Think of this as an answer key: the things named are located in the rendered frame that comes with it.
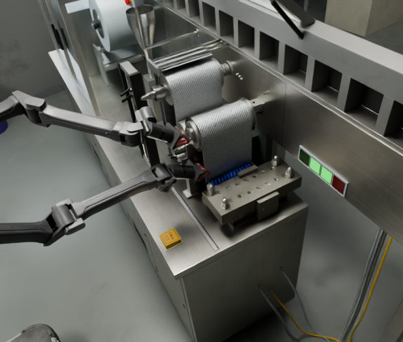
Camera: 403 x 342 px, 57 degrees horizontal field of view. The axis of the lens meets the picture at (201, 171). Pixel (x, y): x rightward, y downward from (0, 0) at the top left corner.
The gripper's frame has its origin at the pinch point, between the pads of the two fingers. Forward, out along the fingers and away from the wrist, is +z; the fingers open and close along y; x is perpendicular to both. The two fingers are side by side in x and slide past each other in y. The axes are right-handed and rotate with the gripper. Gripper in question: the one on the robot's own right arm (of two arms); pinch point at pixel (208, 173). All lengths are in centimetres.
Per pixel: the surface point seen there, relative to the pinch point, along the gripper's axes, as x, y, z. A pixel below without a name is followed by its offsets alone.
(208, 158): 7.3, 0.2, -3.6
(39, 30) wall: -43, -337, -4
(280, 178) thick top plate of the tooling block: 9.1, 16.0, 24.5
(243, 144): 15.3, 0.2, 11.7
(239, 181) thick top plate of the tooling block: 1.5, 7.7, 11.4
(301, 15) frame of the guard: 69, 14, -4
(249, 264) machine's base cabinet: -30.8, 26.1, 21.4
